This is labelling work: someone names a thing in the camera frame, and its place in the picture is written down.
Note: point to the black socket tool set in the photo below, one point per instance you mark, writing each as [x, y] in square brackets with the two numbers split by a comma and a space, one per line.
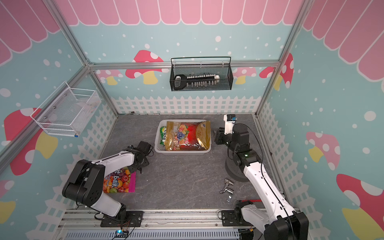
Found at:
[182, 81]

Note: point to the white plastic basket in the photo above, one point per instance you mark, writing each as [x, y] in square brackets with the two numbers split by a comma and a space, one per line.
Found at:
[161, 149]

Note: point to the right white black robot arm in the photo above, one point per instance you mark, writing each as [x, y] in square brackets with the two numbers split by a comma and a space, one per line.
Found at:
[279, 220]

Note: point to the green candy bag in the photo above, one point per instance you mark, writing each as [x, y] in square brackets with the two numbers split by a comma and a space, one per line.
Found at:
[163, 134]

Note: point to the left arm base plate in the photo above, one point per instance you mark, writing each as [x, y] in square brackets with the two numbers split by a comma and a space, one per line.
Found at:
[123, 220]

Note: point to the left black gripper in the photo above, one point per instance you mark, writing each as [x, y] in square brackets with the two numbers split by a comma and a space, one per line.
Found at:
[132, 168]

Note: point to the white wire wall basket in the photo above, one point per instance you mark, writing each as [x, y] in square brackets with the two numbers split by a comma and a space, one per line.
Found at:
[67, 111]

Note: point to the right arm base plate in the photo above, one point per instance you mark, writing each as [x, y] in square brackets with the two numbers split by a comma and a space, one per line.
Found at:
[228, 218]

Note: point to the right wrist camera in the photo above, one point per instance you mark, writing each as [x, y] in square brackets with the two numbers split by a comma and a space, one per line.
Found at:
[230, 121]

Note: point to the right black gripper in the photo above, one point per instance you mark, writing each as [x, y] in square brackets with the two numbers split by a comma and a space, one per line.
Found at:
[220, 135]

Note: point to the red handled tool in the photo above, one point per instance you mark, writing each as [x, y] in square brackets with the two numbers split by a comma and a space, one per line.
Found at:
[253, 201]

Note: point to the black wire wall basket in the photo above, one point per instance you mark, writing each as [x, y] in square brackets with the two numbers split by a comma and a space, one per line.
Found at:
[201, 74]

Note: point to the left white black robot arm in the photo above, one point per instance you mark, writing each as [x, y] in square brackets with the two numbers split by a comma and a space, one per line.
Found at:
[85, 183]

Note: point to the pink fruit chewy candy bag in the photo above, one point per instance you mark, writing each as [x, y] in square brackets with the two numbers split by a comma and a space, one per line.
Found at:
[120, 181]

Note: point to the small circuit board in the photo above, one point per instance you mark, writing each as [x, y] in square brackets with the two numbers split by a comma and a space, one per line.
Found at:
[121, 234]

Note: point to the silver metal clamp parts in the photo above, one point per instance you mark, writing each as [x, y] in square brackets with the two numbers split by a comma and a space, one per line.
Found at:
[227, 189]

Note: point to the large gold red candy bag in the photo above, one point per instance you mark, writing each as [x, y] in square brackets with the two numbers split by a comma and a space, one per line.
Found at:
[188, 136]

